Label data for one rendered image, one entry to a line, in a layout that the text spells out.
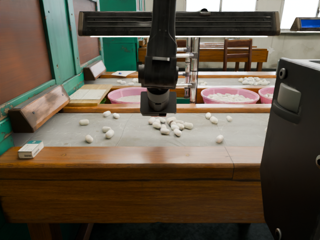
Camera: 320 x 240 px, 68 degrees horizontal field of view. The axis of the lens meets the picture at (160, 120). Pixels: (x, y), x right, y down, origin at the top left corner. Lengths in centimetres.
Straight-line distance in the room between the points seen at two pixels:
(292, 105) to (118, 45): 339
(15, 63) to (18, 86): 7
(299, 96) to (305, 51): 645
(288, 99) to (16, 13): 80
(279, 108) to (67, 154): 54
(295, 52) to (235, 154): 599
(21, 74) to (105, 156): 39
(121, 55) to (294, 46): 427
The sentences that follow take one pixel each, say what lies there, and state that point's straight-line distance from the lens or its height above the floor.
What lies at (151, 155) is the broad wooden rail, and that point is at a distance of 62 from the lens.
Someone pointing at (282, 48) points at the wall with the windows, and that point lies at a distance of 642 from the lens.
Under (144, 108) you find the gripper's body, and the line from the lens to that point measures 67.
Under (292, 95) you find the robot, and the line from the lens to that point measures 22.
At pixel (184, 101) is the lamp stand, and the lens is 127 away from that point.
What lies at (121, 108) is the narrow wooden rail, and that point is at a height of 76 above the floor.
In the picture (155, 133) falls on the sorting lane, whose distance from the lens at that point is 79.
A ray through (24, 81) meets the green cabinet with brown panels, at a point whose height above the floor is 91.
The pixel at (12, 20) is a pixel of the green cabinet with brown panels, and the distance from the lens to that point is 86.
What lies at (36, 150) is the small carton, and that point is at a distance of 69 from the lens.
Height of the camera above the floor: 107
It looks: 22 degrees down
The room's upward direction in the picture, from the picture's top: straight up
